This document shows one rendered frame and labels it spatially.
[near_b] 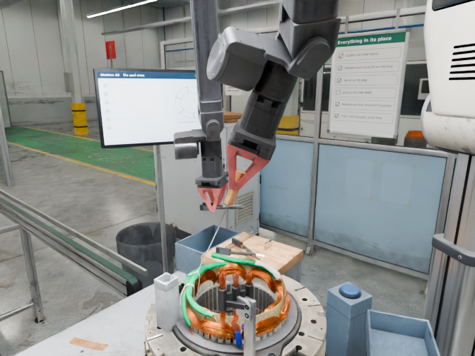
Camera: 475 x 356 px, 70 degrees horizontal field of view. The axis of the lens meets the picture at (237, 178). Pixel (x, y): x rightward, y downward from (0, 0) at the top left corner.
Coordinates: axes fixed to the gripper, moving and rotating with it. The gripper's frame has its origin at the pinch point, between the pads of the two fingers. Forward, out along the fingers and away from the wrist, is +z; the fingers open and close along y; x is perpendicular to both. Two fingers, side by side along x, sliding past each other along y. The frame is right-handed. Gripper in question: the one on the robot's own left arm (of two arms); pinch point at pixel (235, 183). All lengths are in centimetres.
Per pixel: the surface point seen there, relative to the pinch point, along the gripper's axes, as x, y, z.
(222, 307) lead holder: 4.0, 14.2, 12.1
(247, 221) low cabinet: 31, -236, 120
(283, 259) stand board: 19.0, -24.1, 23.8
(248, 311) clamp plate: 7.3, 14.7, 10.9
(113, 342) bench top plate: -15, -22, 67
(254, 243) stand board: 12.0, -32.7, 27.1
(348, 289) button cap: 32.9, -14.9, 20.0
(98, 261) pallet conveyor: -40, -70, 82
